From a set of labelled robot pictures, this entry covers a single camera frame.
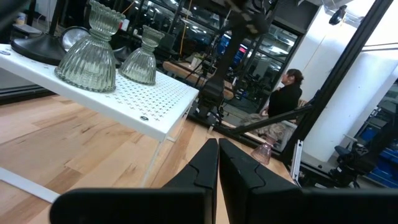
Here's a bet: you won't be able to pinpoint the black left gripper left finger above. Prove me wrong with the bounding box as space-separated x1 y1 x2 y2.
49 138 219 224

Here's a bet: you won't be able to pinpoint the pink ribbed glass candle holder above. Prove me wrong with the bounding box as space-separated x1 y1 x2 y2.
250 141 276 166

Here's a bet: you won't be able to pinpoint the black office chair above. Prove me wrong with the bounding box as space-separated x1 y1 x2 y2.
329 141 374 189

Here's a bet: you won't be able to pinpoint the black aluminium rig frame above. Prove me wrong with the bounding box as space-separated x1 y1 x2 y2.
186 0 394 162

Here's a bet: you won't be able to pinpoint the blue storage bins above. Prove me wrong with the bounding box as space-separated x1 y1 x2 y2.
362 126 398 189

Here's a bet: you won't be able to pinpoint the beige fabric bundle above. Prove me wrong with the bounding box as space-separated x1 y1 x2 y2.
242 113 296 147

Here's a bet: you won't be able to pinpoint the person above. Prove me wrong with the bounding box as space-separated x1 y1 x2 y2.
266 68 305 119

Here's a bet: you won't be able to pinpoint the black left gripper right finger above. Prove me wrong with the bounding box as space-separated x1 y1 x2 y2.
219 138 398 224

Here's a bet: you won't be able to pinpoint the white aluminium extrusion piece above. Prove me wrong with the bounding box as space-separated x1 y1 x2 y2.
290 139 305 185

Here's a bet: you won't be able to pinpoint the white building column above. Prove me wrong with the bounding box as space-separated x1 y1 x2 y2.
303 0 398 162

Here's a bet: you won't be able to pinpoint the clear ribbed glass candle holder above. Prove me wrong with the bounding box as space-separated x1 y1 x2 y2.
118 24 166 86
54 0 126 93

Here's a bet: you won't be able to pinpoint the white perforated metal shelf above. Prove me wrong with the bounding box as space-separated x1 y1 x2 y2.
0 43 200 205

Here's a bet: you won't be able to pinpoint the black ceiling camera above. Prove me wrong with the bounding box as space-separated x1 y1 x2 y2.
328 4 348 26

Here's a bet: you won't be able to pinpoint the tall black candlestick holder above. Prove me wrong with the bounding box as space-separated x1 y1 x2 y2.
60 26 91 52

